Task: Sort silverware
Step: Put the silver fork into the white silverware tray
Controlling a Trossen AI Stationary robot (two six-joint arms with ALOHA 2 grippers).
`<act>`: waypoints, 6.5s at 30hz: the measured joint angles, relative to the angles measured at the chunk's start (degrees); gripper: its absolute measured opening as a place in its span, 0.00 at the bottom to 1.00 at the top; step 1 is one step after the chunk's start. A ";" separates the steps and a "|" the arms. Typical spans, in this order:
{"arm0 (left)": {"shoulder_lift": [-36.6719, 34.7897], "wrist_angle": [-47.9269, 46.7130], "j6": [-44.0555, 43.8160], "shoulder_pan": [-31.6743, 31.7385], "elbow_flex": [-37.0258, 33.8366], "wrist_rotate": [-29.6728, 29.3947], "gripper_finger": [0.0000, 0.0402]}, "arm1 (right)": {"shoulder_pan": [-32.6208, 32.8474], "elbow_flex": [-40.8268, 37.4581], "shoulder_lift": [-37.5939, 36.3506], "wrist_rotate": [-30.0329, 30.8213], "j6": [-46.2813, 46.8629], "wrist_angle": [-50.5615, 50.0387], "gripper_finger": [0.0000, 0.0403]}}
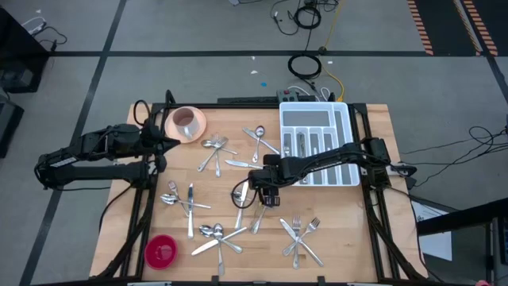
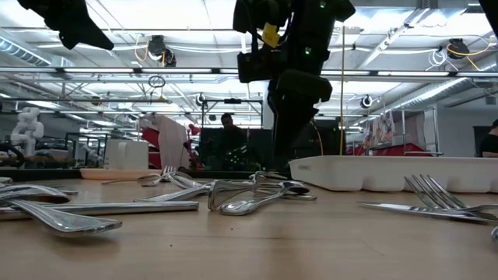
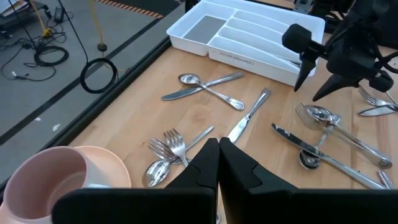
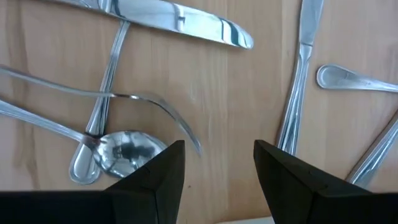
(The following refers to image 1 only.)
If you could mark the grey power strip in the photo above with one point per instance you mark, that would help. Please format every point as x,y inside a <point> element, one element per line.
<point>286,96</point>

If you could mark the black desk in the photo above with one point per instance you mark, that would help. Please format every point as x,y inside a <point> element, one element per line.
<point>16,59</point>

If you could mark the silver fork tines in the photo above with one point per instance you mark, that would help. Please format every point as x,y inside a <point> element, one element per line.
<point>173,188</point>

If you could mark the red bowl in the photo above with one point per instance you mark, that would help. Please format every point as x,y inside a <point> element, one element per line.
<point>160,252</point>

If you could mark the white cutlery tray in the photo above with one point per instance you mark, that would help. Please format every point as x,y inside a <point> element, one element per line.
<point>305,118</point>

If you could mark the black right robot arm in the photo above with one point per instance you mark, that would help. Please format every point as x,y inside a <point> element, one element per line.
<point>325,157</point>

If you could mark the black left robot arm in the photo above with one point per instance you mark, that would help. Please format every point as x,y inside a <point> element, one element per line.
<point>99,174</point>

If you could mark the silver fork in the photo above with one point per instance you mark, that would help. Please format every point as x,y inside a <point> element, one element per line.
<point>217,167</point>
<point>287,249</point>
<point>204,163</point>
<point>295,260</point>
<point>286,151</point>

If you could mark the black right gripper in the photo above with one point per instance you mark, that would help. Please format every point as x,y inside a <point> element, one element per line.
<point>264,178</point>

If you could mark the pink object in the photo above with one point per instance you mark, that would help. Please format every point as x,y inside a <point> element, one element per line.
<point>482,283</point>

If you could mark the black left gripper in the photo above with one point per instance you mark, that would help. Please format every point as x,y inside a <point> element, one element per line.
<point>152,141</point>

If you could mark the white paper sheet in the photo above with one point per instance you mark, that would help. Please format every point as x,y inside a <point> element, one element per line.
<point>436,246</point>

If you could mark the black table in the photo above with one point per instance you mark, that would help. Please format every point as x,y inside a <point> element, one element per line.
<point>456,218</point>

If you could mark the silver spoon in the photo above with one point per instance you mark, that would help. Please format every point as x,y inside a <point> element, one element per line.
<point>237,195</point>
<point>260,131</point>
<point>205,230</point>
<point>255,226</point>
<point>206,144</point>
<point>168,198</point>
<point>220,266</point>

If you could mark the peach round plate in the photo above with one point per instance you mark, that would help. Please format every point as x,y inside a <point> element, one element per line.
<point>170,133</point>

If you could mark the black box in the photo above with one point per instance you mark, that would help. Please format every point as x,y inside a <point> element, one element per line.
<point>8,127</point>

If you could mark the white mug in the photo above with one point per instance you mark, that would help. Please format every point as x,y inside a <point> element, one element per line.
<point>183,117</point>

